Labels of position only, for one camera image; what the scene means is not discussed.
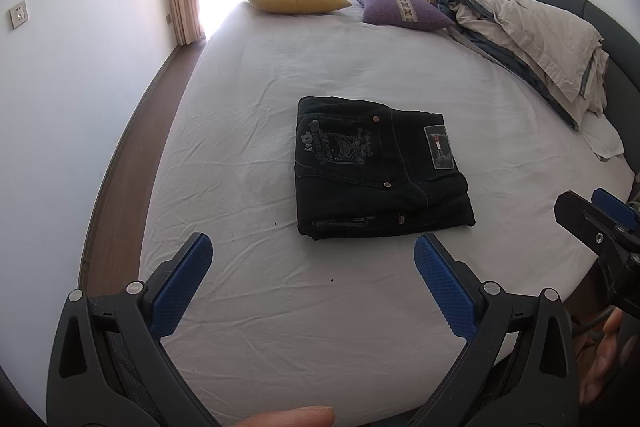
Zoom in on folded beige and grey duvet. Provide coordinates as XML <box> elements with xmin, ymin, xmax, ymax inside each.
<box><xmin>437</xmin><ymin>0</ymin><xmax>611</xmax><ymax>131</ymax></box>

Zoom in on white wall socket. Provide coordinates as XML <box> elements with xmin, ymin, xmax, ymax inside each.
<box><xmin>10</xmin><ymin>1</ymin><xmax>30</xmax><ymax>30</ymax></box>

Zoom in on white cloth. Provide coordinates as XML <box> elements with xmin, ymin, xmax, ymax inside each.
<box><xmin>580</xmin><ymin>112</ymin><xmax>627</xmax><ymax>162</ymax></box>

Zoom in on bed with white sheet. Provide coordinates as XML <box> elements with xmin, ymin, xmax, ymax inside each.
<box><xmin>137</xmin><ymin>0</ymin><xmax>638</xmax><ymax>427</ymax></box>

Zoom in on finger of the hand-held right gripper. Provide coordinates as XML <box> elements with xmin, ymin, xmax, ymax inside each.
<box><xmin>591</xmin><ymin>188</ymin><xmax>640</xmax><ymax>234</ymax></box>
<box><xmin>554</xmin><ymin>191</ymin><xmax>628</xmax><ymax>260</ymax></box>

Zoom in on purple pillow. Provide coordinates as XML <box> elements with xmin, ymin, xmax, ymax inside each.
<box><xmin>356</xmin><ymin>0</ymin><xmax>456</xmax><ymax>32</ymax></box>

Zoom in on grey mesh office chair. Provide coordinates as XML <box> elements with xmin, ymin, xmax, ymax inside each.
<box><xmin>100</xmin><ymin>329</ymin><xmax>171</xmax><ymax>427</ymax></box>

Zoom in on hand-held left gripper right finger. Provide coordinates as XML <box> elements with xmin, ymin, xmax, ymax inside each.
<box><xmin>407</xmin><ymin>234</ymin><xmax>581</xmax><ymax>427</ymax></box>

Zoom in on person's right hand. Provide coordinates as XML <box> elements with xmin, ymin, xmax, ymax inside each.
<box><xmin>580</xmin><ymin>307</ymin><xmax>626</xmax><ymax>405</ymax></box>

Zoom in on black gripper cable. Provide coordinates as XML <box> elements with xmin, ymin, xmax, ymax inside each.
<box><xmin>574</xmin><ymin>314</ymin><xmax>612</xmax><ymax>342</ymax></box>

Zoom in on black denim pants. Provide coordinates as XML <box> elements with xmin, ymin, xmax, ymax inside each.
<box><xmin>294</xmin><ymin>96</ymin><xmax>476</xmax><ymax>241</ymax></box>

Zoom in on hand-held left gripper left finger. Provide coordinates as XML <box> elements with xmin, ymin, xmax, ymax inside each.
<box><xmin>47</xmin><ymin>233</ymin><xmax>221</xmax><ymax>427</ymax></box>

